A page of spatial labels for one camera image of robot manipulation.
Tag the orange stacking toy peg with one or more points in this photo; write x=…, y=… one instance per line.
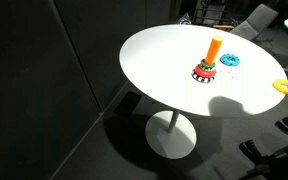
x=205, y=71

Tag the grey office chair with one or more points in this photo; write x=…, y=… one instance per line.
x=255, y=23

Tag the black clamp equipment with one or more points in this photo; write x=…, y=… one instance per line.
x=271, y=167

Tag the white round pedestal table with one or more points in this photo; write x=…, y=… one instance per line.
x=159, y=62

